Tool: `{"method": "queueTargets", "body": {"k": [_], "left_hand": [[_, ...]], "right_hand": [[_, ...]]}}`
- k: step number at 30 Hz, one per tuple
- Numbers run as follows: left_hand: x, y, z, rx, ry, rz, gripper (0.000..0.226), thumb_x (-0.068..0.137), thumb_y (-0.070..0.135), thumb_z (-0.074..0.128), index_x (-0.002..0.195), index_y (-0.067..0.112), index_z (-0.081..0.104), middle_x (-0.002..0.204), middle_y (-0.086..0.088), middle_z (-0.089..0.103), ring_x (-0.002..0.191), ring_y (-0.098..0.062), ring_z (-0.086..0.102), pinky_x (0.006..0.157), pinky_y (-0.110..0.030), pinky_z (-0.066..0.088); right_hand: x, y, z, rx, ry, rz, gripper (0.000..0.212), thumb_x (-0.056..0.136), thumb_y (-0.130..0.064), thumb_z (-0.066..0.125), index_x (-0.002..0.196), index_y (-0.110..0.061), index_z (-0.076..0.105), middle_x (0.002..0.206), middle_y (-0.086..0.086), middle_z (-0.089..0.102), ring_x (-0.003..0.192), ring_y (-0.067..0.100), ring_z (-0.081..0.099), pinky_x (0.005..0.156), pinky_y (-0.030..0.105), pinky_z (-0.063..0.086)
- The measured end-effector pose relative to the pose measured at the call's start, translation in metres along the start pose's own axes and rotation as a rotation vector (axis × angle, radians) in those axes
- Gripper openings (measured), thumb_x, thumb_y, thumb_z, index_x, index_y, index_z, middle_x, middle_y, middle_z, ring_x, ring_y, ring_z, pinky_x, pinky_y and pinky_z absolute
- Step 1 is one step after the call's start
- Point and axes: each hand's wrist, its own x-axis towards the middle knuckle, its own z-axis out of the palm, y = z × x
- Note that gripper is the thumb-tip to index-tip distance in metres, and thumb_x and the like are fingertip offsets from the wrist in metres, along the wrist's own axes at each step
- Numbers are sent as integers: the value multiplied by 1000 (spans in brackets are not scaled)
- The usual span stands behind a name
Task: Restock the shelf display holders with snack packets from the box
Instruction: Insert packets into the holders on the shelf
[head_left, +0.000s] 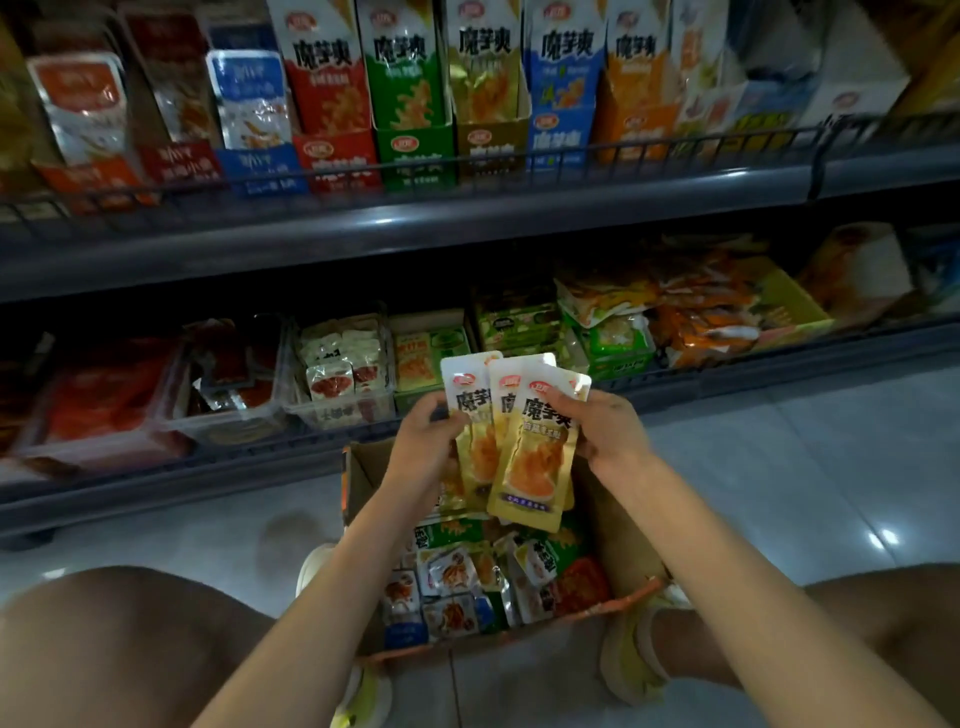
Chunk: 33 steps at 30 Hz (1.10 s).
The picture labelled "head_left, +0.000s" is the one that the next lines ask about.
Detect person's right hand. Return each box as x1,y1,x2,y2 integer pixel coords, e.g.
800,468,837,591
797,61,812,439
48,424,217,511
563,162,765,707
555,387,662,489

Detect person's right forearm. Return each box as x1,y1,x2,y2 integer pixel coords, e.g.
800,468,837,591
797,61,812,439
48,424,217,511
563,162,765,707
607,465,954,728

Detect person's left hand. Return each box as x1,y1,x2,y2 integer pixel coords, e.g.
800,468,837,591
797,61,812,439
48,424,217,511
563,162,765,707
382,393,474,519

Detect row of snack display cartons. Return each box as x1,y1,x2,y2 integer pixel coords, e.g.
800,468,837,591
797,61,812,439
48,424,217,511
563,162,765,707
0,0,917,212

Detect pile of red snack packets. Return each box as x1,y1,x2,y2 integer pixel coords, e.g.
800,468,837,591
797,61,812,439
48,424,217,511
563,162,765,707
48,342,179,440

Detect white blue snack bags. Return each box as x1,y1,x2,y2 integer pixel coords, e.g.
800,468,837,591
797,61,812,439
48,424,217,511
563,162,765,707
907,225,960,309

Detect green snack packets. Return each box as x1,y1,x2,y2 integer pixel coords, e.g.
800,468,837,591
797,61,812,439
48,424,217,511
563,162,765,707
577,315,659,384

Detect clear plastic tray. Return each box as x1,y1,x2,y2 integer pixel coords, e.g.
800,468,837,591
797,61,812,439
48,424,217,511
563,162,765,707
15,337,194,479
165,319,294,449
282,315,399,434

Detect person's right leg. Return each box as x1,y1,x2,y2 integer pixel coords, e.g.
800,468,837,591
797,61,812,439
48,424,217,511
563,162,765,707
652,562,960,692

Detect person's left leg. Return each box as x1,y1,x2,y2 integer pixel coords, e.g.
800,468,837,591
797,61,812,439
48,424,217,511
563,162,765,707
0,567,279,728

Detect pile of orange yellow packets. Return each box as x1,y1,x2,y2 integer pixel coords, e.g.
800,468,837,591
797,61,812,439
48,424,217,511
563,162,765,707
555,247,767,369

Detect yellow display carton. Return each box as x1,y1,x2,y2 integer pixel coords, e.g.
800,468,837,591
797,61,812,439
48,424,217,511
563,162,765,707
897,0,960,122

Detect lime green display tray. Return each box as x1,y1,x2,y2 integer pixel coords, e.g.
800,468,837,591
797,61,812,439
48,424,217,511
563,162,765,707
742,258,837,354

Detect person's left shoe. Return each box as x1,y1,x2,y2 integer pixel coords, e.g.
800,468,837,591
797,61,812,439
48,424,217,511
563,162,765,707
292,540,395,728

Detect green orange display carton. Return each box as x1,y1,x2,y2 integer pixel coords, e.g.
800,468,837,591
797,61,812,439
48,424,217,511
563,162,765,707
387,310,479,414

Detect person's shoe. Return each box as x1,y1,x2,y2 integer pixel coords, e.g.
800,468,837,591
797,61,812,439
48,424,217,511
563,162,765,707
600,582,695,707
292,540,395,728

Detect grey metal store shelf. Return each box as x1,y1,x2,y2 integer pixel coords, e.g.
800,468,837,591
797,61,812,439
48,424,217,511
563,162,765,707
0,112,960,542

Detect person's right shoe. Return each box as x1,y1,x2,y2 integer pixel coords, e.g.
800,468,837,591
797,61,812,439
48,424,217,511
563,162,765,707
600,582,695,707

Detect brown cardboard box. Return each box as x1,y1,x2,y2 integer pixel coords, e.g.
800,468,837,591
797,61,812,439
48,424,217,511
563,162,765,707
337,435,674,662

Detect handful of tan white-top packets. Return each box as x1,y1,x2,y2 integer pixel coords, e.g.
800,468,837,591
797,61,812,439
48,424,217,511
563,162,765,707
442,349,594,534

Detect dark orange snack packs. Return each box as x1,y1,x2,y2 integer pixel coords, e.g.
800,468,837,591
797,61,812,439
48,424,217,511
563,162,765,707
0,360,47,452

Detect person's leg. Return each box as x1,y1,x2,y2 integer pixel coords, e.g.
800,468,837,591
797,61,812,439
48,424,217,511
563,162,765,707
652,562,960,692
0,567,279,728

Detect person's left forearm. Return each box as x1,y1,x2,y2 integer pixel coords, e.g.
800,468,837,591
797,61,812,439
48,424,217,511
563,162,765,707
192,502,437,728

